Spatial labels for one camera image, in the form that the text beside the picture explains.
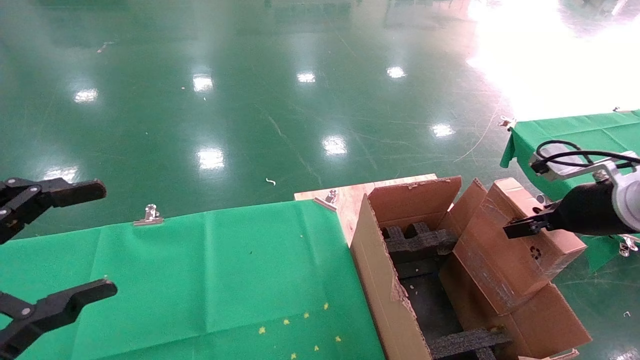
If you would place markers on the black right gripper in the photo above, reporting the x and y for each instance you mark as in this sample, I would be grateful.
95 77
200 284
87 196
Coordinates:
590 210

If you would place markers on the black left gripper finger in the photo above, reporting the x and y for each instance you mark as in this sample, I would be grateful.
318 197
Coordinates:
65 305
65 192

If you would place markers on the small brown cardboard box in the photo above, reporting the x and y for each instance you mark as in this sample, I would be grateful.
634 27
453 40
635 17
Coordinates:
500 250

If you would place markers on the large open cardboard carton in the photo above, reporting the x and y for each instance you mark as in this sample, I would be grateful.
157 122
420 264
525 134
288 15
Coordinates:
380 280

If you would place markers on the green cloth on side table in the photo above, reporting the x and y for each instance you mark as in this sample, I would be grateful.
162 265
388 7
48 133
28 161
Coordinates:
575 130

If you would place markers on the black foam base pad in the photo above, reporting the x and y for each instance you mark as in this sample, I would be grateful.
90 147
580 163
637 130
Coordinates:
425 305

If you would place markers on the large green table cloth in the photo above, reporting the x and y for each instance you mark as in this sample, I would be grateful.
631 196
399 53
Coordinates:
200 280

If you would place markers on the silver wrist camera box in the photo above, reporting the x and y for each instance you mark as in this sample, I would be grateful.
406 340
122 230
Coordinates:
550 172

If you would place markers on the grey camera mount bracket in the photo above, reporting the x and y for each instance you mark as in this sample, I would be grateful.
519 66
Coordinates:
607 167

